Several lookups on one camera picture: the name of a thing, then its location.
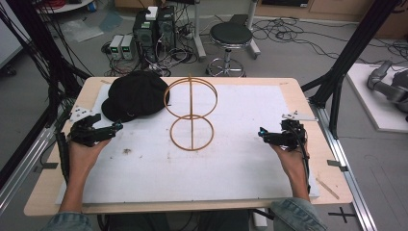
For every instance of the person's right hand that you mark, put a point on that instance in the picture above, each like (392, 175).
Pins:
(291, 160)

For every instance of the thin wooden stick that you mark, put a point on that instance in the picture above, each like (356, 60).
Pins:
(327, 188)

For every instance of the black metal frame post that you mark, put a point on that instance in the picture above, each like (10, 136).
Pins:
(349, 54)
(35, 41)

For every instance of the black round stool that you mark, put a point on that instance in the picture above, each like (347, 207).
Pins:
(231, 34)

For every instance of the white table mat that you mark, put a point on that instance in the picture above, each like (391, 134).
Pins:
(198, 173)

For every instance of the person's left hand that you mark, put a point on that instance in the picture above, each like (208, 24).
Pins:
(84, 155)

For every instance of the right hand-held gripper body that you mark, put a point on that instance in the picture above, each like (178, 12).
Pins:
(290, 134)

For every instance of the white box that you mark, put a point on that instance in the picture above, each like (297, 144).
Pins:
(152, 12)

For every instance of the black cap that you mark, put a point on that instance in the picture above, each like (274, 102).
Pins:
(134, 96)

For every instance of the white board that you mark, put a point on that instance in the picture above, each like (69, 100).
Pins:
(365, 102)

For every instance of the aluminium rail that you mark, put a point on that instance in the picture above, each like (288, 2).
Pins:
(19, 173)
(348, 173)

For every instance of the grey metal bracket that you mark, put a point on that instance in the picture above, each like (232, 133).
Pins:
(337, 164)
(47, 166)

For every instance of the black computer tower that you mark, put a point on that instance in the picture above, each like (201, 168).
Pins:
(166, 27)
(145, 35)

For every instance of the grey power supply unit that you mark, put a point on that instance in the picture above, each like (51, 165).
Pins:
(127, 47)
(116, 46)

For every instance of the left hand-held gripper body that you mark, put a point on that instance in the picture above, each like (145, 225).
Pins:
(84, 132)

